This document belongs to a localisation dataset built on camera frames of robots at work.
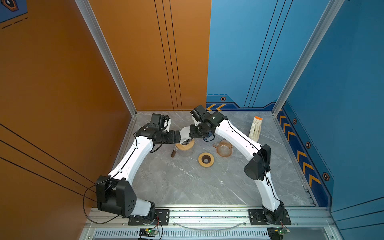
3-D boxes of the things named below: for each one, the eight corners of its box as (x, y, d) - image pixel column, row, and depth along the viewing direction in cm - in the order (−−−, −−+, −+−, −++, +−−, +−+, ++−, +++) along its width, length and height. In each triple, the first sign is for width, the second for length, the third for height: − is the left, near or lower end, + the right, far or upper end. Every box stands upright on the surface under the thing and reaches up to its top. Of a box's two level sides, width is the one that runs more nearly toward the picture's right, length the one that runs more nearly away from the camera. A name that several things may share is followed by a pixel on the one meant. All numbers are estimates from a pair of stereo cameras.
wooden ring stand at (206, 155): (198, 167, 92) (198, 165, 90) (198, 154, 98) (198, 152, 96) (214, 167, 92) (214, 165, 90) (213, 154, 98) (213, 152, 96)
